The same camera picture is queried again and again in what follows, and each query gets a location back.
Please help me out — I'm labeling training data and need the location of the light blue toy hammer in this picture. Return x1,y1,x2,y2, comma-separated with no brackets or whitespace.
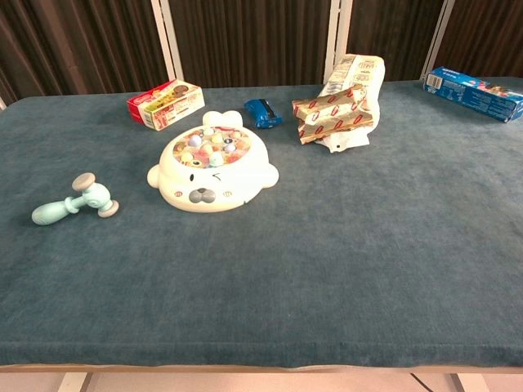
31,171,120,227

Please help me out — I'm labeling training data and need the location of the white seal whack-a-mole toy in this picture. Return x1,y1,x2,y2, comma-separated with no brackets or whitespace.
146,109,280,213

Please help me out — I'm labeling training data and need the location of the blue table cloth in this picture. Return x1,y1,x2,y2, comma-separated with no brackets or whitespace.
0,77,523,368

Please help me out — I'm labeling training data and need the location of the small blue crumpled wrapper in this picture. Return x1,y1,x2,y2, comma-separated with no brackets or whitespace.
244,98,283,131

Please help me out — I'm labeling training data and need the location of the gold snack bar red print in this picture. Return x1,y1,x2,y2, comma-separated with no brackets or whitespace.
297,109,376,146
291,83,369,123

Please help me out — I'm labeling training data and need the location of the red snack box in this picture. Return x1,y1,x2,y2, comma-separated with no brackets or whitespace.
126,79,206,131

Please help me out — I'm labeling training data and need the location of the dark brown slatted panel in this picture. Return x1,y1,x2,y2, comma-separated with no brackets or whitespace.
346,0,445,82
432,0,523,78
169,0,337,89
0,0,169,108

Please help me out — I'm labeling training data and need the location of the white printed snack bag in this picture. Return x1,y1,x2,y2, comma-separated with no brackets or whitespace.
318,53,387,154

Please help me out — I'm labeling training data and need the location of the blue cookie box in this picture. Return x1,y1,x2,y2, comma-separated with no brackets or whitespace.
423,66,523,124

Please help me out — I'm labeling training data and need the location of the white table leg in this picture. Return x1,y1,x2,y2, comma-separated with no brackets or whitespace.
452,373,477,392
56,372,89,392

